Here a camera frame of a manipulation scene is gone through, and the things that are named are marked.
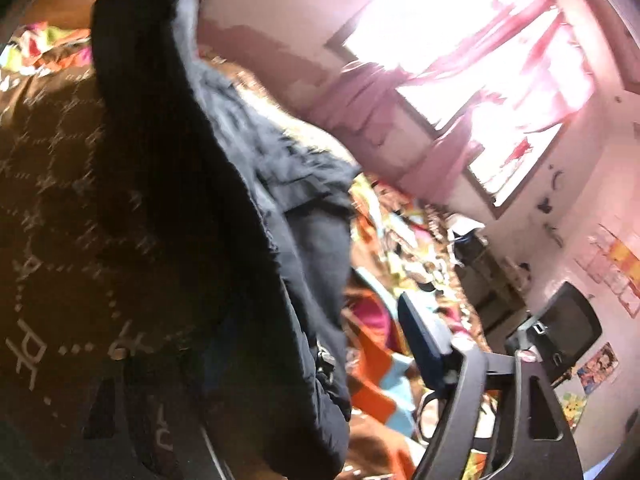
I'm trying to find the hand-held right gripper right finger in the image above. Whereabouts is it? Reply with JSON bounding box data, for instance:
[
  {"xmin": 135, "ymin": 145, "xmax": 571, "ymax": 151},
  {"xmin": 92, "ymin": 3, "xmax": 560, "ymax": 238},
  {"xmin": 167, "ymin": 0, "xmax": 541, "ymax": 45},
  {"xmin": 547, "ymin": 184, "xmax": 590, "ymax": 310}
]
[{"xmin": 397, "ymin": 292, "xmax": 586, "ymax": 480}]

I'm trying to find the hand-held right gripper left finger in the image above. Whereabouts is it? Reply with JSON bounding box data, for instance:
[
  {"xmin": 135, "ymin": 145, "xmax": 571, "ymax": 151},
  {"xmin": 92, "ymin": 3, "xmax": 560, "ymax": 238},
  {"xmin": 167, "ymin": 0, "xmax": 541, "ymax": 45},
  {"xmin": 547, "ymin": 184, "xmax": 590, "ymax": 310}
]
[{"xmin": 75, "ymin": 345, "xmax": 236, "ymax": 480}]

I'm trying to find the dark navy padded jacket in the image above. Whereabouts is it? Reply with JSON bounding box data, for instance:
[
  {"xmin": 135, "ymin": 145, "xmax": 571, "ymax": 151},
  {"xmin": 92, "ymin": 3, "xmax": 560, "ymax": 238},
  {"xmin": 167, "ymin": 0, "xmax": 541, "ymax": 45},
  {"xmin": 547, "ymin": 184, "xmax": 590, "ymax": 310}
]
[{"xmin": 90, "ymin": 0, "xmax": 362, "ymax": 480}]

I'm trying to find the dark bedside desk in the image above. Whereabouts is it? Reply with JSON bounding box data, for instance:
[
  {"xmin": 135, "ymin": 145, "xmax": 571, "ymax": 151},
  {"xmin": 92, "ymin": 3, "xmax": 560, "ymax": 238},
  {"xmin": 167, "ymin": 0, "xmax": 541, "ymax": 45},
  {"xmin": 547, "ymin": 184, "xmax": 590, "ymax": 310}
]
[{"xmin": 450, "ymin": 230, "xmax": 532, "ymax": 341}]

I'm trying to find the white cloth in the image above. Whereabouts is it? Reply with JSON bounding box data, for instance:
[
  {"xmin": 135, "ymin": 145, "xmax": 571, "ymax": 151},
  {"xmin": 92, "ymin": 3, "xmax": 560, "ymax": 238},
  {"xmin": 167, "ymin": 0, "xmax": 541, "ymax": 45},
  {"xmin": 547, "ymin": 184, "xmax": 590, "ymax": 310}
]
[{"xmin": 446, "ymin": 214, "xmax": 484, "ymax": 242}]

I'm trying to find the black monitor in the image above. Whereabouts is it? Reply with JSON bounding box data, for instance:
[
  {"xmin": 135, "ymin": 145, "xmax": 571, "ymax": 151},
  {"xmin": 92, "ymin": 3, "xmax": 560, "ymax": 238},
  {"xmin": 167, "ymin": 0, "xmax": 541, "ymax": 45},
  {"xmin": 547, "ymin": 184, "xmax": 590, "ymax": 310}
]
[{"xmin": 505, "ymin": 280, "xmax": 604, "ymax": 386}]

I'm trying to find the pink curtain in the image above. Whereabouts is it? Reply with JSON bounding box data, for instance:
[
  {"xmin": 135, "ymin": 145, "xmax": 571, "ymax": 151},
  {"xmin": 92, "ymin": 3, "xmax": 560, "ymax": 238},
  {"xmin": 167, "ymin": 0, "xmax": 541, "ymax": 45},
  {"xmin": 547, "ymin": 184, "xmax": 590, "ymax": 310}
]
[
  {"xmin": 310, "ymin": 0, "xmax": 556, "ymax": 128},
  {"xmin": 400, "ymin": 25, "xmax": 596, "ymax": 196}
]

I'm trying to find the colourful cartoon printed blanket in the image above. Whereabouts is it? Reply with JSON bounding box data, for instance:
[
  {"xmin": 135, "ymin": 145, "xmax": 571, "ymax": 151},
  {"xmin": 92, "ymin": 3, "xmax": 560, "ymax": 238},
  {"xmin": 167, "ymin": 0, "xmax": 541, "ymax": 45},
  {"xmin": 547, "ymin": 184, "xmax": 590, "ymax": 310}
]
[{"xmin": 0, "ymin": 20, "xmax": 501, "ymax": 480}]

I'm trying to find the wooden framed window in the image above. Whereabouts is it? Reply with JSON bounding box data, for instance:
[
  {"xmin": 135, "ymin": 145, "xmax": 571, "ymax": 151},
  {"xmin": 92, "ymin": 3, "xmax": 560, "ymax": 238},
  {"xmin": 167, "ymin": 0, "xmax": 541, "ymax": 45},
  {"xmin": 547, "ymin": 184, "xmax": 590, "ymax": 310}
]
[{"xmin": 325, "ymin": 0, "xmax": 598, "ymax": 221}]

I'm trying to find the yellow wall poster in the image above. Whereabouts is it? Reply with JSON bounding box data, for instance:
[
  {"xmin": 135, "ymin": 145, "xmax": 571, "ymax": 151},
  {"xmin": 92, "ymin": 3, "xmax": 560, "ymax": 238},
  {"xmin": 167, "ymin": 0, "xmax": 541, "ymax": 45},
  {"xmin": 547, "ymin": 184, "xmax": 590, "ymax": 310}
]
[{"xmin": 561, "ymin": 389, "xmax": 589, "ymax": 432}]

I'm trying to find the cartoon wall poster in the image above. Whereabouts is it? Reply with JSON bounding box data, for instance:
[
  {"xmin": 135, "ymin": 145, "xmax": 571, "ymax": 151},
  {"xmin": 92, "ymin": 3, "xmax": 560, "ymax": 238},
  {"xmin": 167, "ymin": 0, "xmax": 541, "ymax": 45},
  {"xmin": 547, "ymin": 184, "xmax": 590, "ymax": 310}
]
[{"xmin": 576, "ymin": 342, "xmax": 619, "ymax": 397}]

